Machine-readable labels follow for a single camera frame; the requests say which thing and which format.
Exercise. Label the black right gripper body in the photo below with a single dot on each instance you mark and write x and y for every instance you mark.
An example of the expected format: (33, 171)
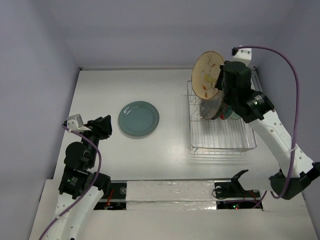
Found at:
(223, 81)

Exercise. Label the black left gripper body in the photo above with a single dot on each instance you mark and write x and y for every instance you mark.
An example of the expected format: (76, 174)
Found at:
(97, 132)

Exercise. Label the beige bird pattern plate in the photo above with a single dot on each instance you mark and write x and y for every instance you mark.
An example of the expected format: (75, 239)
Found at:
(205, 74)

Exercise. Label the dark brown patterned plate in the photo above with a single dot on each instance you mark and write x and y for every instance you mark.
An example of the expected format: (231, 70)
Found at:
(211, 109)

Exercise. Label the light blue plate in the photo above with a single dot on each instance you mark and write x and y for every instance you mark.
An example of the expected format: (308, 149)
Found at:
(138, 118)

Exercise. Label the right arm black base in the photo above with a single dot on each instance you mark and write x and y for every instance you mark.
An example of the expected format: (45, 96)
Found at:
(227, 190)

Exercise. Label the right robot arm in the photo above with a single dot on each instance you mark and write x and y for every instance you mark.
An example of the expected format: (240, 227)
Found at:
(297, 170)

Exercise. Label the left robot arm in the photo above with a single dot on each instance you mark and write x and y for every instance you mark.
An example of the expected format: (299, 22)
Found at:
(82, 184)

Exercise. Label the red and teal plate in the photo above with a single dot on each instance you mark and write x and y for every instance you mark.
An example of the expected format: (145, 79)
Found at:
(226, 113)

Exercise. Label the green floral plate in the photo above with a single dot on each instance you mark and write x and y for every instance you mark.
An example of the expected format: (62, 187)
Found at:
(235, 116)

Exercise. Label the white foam block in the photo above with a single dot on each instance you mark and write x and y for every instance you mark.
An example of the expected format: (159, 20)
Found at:
(170, 195)

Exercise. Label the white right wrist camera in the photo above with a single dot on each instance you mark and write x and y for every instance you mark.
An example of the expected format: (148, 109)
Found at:
(243, 55)

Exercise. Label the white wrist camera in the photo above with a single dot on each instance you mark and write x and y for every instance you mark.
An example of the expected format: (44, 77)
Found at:
(243, 55)
(75, 123)

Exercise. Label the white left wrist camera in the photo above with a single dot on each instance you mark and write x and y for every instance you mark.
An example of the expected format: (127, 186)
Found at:
(75, 123)

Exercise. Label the metal wire dish rack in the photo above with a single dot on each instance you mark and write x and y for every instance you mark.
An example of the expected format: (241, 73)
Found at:
(216, 137)

